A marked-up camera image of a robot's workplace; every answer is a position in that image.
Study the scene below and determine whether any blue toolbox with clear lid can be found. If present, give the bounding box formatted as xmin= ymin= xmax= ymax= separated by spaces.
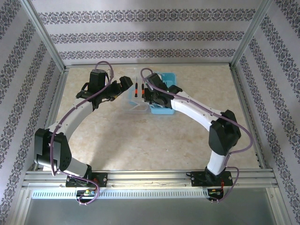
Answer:
xmin=123 ymin=68 xmax=178 ymax=116

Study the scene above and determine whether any small controller circuit board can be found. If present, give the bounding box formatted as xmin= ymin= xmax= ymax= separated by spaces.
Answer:
xmin=208 ymin=188 xmax=225 ymax=196
xmin=75 ymin=189 xmax=97 ymax=197

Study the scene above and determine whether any grey metal panel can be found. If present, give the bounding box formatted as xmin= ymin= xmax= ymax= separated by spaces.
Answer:
xmin=23 ymin=198 xmax=277 ymax=225

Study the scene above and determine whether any aluminium back rail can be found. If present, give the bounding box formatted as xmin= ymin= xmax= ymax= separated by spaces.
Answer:
xmin=64 ymin=62 xmax=233 ymax=68

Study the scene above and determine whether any aluminium side rail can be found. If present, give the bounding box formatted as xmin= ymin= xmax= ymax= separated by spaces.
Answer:
xmin=231 ymin=65 xmax=268 ymax=169
xmin=35 ymin=67 xmax=69 ymax=172

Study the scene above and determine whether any aluminium mounting rail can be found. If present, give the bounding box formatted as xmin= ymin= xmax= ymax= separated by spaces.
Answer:
xmin=22 ymin=170 xmax=278 ymax=188

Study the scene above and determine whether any aluminium frame post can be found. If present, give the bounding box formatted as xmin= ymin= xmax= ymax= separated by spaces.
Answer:
xmin=20 ymin=0 xmax=67 ymax=71
xmin=229 ymin=0 xmax=274 ymax=69

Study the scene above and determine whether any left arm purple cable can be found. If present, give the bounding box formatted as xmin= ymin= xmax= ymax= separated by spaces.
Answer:
xmin=49 ymin=60 xmax=115 ymax=206

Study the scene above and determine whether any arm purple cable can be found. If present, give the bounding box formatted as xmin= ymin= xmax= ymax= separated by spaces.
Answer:
xmin=140 ymin=67 xmax=255 ymax=203
xmin=49 ymin=60 xmax=115 ymax=206

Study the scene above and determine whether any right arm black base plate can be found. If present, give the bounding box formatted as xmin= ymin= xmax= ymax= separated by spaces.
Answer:
xmin=190 ymin=171 xmax=234 ymax=188

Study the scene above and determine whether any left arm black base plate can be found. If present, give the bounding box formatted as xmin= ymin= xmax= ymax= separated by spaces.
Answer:
xmin=65 ymin=172 xmax=108 ymax=188

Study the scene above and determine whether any slotted grey cable duct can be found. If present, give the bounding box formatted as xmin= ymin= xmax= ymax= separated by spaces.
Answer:
xmin=31 ymin=189 xmax=209 ymax=199

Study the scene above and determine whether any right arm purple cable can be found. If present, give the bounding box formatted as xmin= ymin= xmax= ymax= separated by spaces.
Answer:
xmin=140 ymin=67 xmax=255 ymax=203

